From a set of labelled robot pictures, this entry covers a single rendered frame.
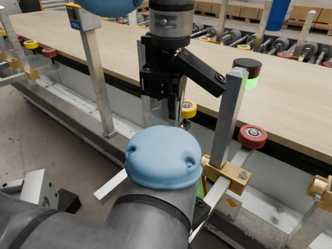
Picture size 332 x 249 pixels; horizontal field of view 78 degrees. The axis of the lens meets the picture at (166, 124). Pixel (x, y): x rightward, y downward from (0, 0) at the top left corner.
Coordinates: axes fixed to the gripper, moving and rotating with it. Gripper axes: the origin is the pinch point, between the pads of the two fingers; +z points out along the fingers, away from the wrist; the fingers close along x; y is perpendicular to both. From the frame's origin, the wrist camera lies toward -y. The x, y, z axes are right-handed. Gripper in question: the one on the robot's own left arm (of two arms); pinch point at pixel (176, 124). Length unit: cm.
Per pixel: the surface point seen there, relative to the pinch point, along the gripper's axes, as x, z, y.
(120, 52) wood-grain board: -71, 13, 54
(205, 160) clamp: -4.2, 14.3, -8.3
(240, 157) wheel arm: -9.3, 14.9, -17.9
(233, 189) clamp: 0.5, 17.4, -17.1
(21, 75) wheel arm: -41, 23, 102
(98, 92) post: -20.0, 8.9, 35.8
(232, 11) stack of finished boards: -664, 83, 14
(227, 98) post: -3.0, -7.7, -10.0
